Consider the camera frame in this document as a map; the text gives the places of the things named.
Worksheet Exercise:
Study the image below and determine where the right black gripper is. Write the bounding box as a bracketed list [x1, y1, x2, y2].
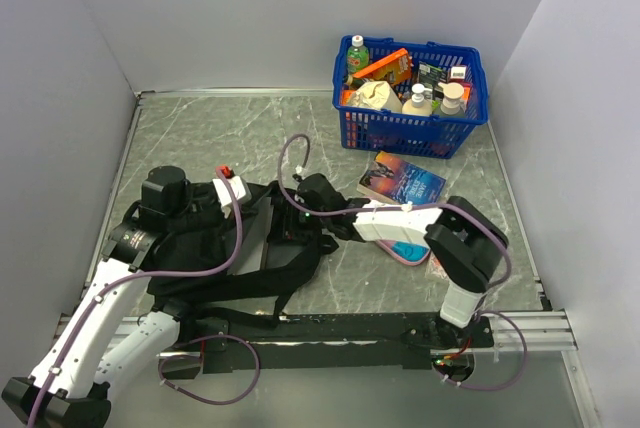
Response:
[266, 195, 330, 244]

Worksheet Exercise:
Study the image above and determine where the black student backpack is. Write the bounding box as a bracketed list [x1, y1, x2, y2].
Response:
[144, 179, 339, 330]

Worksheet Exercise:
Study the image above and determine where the blue sunset cover book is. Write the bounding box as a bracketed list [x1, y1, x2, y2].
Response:
[356, 151, 446, 205]

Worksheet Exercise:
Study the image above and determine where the pink cartoon pencil case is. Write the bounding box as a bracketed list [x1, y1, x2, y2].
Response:
[375, 240, 430, 267]

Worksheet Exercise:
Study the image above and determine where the floral cover book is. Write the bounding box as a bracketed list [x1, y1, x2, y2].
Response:
[426, 255, 448, 279]

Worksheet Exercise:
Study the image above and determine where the white square notebook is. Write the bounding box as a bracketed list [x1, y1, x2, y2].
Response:
[229, 198, 273, 275]

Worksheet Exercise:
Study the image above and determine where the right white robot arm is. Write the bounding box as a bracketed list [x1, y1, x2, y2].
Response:
[278, 174, 512, 346]

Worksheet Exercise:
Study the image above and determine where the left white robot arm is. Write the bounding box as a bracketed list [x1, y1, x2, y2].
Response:
[2, 166, 251, 427]

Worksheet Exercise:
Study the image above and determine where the beige crumpled paper bag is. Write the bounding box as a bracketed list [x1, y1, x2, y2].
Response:
[344, 81, 402, 113]

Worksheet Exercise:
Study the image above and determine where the blue plastic shopping basket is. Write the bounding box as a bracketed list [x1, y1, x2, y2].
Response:
[332, 35, 489, 159]

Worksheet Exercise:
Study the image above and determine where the white pump lotion bottle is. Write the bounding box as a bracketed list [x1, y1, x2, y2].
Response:
[401, 83, 433, 117]

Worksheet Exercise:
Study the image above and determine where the green drink bottle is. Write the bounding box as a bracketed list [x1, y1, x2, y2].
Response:
[346, 35, 370, 75]

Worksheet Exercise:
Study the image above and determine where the orange snack box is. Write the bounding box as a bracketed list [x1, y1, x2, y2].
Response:
[351, 48, 412, 87]

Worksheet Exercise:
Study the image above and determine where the dark green packet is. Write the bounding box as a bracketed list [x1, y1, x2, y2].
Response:
[416, 61, 447, 100]

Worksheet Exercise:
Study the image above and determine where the beige cap pump bottle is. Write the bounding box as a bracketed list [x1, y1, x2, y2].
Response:
[434, 82, 466, 118]

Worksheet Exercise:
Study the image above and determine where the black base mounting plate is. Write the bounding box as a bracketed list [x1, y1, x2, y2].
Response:
[162, 308, 494, 380]

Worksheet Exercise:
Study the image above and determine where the small white red box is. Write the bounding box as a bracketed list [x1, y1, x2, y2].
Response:
[448, 65, 468, 83]

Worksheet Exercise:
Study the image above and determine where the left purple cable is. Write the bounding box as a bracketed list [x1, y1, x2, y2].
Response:
[24, 175, 262, 428]

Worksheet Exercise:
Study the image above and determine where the purple cable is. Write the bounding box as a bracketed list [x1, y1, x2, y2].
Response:
[276, 133, 529, 392]
[24, 175, 262, 428]

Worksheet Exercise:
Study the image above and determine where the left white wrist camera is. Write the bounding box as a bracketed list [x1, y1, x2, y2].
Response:
[212, 165, 252, 218]

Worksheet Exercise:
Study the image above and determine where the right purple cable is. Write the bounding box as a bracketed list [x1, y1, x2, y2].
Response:
[276, 133, 529, 392]

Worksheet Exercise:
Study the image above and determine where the aluminium rail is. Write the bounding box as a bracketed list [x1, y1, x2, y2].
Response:
[47, 310, 579, 360]

